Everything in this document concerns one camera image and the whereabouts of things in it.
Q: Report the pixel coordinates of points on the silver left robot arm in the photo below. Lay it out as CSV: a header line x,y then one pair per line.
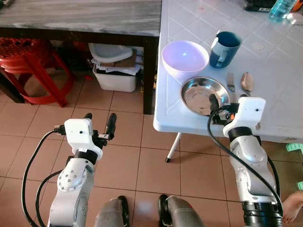
x,y
71,182

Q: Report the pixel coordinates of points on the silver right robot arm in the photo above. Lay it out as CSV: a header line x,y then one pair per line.
x,y
251,163

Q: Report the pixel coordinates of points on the stainless steel plate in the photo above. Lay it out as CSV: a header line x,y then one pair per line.
x,y
195,94

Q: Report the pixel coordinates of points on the metal fork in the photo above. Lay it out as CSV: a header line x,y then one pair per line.
x,y
230,82

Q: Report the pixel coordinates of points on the metal spoon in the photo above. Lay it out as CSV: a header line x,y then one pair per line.
x,y
247,81

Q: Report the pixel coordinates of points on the white plastic tub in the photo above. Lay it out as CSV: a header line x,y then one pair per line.
x,y
114,81

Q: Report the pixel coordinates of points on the blue plastic cup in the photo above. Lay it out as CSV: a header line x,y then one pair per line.
x,y
227,56

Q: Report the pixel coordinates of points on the white round bowl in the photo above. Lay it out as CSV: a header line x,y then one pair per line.
x,y
184,59

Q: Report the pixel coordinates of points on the white metal table leg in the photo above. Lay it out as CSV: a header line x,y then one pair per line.
x,y
173,147

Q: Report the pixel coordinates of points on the white plastic lid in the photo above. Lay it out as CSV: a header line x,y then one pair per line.
x,y
110,51

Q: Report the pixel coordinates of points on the white plastic folding table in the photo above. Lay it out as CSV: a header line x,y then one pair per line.
x,y
277,71

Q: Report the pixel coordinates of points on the grey left robot leg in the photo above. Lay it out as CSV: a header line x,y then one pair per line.
x,y
112,215

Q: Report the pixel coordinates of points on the grey robot leg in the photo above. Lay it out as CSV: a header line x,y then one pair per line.
x,y
112,215
182,213

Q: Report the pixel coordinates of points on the green plastic stool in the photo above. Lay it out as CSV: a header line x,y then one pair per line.
x,y
296,147

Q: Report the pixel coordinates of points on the red plastic stool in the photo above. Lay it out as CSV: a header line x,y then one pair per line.
x,y
28,61

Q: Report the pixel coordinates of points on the grey right robot leg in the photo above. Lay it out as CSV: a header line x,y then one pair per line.
x,y
182,213

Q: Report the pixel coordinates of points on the black and orange device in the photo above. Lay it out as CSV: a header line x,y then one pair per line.
x,y
258,4

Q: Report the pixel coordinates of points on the clear blue water bottle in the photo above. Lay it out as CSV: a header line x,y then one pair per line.
x,y
280,9

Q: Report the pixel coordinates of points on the person's bare foot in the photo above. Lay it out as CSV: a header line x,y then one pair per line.
x,y
292,208

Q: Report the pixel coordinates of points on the white power strip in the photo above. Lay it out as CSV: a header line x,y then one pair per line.
x,y
296,19

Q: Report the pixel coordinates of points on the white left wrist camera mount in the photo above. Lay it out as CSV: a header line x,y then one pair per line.
x,y
79,132

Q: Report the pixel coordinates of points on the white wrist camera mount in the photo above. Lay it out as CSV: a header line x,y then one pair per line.
x,y
79,132
248,113

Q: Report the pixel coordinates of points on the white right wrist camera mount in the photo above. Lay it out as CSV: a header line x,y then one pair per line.
x,y
248,113

